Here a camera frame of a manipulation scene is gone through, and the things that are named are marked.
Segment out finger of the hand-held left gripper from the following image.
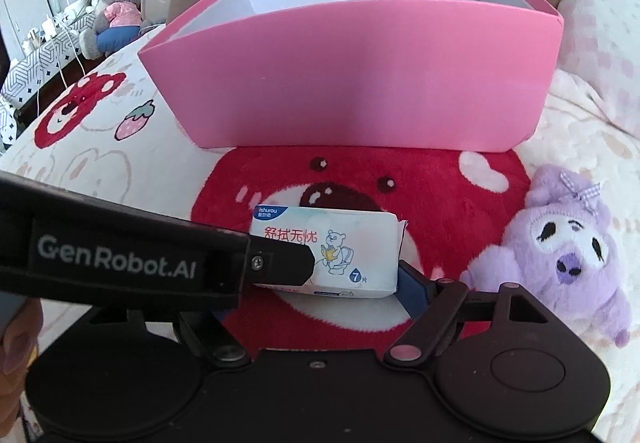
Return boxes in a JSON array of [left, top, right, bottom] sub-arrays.
[[245, 243, 317, 289]]

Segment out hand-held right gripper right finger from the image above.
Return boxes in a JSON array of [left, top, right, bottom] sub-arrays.
[[382, 260, 552, 366]]

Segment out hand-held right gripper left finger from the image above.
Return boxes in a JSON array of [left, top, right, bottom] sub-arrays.
[[172, 308, 251, 368]]

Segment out white wet wipes packet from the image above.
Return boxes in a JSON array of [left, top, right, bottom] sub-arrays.
[[248, 204, 408, 299]]

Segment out pink cardboard box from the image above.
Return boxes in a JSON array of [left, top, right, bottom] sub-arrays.
[[137, 0, 566, 154]]

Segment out person's left hand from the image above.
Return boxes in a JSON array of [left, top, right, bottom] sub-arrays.
[[0, 295, 43, 429]]

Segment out printed bear strawberry blanket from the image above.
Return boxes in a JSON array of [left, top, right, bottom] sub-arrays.
[[0, 43, 640, 434]]

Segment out purple plush toy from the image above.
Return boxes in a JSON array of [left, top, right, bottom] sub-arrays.
[[460, 164, 633, 349]]

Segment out table with patterned cloth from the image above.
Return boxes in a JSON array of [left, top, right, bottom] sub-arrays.
[[0, 20, 98, 149]]

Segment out white charging cable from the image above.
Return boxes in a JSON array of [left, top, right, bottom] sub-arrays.
[[34, 58, 66, 121], [60, 20, 87, 75]]

